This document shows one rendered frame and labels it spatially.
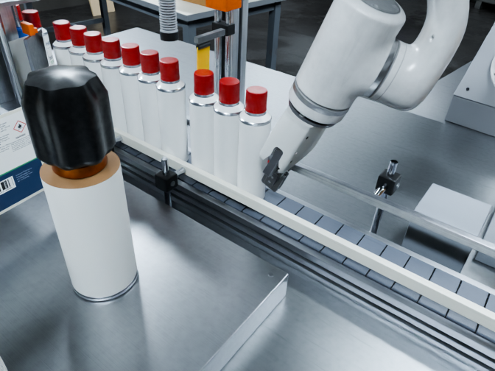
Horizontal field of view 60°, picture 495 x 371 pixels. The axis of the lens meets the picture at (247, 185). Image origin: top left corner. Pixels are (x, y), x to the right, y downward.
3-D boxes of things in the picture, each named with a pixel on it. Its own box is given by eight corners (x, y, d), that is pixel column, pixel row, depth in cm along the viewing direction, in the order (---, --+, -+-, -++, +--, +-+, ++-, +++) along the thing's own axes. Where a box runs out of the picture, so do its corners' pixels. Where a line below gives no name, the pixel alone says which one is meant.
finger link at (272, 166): (292, 128, 61) (297, 135, 66) (258, 170, 61) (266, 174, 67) (299, 132, 60) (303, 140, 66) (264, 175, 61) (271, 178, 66)
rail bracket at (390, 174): (349, 252, 73) (370, 174, 63) (367, 230, 78) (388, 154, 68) (367, 261, 72) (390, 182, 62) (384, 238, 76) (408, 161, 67)
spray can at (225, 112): (207, 186, 78) (205, 80, 66) (225, 174, 82) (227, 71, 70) (229, 198, 76) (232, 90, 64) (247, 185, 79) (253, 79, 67)
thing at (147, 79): (140, 151, 87) (127, 51, 75) (158, 141, 90) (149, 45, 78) (158, 160, 85) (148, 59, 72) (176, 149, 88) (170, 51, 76)
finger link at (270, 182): (277, 152, 67) (263, 179, 72) (266, 160, 65) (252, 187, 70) (292, 164, 67) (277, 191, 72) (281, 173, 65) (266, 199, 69)
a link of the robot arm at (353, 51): (360, 89, 60) (301, 62, 60) (415, 2, 51) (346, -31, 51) (356, 122, 55) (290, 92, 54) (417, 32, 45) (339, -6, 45)
